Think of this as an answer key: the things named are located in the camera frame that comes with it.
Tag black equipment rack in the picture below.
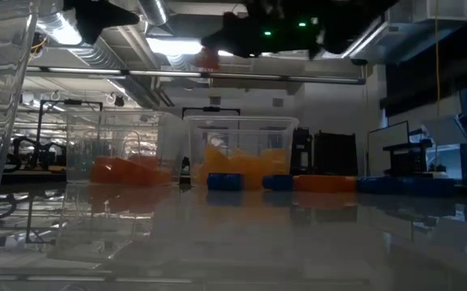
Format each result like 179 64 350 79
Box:
293 127 313 175

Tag flat silver ventilation duct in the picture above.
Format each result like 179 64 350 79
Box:
338 0 467 65

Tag distant robot workstation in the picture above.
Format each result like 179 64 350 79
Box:
0 136 69 173

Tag long ceiling pipe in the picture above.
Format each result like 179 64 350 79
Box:
25 65 367 86

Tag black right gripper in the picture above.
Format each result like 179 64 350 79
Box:
200 0 327 60

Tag flexible silver duct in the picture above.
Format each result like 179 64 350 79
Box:
37 7 125 70

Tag black mesh crate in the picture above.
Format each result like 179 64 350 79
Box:
382 139 433 178

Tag ceiling light panel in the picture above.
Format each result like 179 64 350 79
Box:
146 37 234 57

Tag black ceiling device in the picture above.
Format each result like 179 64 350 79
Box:
29 30 51 54

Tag round silver air duct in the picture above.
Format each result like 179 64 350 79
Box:
138 0 169 26

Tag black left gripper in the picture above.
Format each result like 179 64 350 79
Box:
62 0 141 45

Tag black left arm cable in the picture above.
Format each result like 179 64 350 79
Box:
0 193 19 222

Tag black cabinet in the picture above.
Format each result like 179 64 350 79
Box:
313 131 358 175

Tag yellow building block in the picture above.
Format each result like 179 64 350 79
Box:
198 145 243 189
243 148 291 190

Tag clear plastic bin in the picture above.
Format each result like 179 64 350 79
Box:
0 0 40 291
183 115 301 190
64 111 188 187

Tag black metal frame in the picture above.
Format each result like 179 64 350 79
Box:
181 106 242 117
35 99 104 162

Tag white angled panel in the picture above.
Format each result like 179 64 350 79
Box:
421 115 467 147

